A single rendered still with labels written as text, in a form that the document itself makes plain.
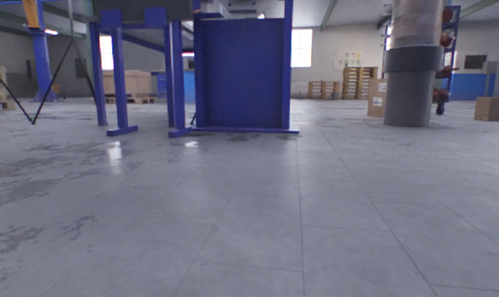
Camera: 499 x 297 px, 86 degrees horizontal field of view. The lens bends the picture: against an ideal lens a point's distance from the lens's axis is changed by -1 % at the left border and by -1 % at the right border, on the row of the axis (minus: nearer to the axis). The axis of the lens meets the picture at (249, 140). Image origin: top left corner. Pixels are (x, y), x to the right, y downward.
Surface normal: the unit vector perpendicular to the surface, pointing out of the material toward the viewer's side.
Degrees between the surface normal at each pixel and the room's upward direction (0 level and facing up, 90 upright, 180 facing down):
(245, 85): 90
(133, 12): 90
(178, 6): 90
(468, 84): 90
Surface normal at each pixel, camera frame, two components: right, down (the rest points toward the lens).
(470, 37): -0.16, 0.18
